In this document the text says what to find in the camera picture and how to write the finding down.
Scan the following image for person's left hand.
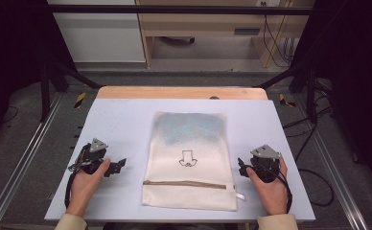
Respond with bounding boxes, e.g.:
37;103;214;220
65;158;112;219

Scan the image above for aluminium rail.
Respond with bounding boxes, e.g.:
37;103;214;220
0;91;64;230
293;93;371;230

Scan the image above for black curtain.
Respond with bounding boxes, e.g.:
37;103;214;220
0;0;77;152
290;0;372;196

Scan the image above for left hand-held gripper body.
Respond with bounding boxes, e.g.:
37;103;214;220
68;137;109;175

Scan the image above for white cabinet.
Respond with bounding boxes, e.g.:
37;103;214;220
47;0;147;64

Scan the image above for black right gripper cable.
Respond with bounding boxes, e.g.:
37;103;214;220
268;164;293;214

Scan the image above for person's right hand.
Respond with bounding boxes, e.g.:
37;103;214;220
245;156;290;217

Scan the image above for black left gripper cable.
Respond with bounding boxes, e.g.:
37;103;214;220
63;168;81;209

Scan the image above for black metal stand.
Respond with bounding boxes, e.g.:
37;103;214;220
253;60;320;125
39;60;103;123

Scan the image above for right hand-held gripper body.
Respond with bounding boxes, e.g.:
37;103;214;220
248;144;283;184

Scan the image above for hanging black cables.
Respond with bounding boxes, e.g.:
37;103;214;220
262;1;296;69

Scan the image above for cream mesh laundry bag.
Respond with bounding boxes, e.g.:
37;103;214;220
141;110;247;213

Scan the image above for wooden table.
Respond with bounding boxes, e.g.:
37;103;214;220
96;84;269;101

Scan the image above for black floor cable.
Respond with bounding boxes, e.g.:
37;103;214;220
282;104;336;208

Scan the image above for yellow black tape strip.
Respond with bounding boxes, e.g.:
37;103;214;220
73;91;88;110
277;92;297;108

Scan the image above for white foam mat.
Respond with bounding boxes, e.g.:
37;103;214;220
43;98;316;223

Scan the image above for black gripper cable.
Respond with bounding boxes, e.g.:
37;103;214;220
63;168;81;209
268;164;293;214

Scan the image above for black horizontal frame bar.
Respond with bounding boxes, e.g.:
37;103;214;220
45;4;314;16

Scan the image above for wooden desk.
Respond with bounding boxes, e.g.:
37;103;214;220
134;0;314;69

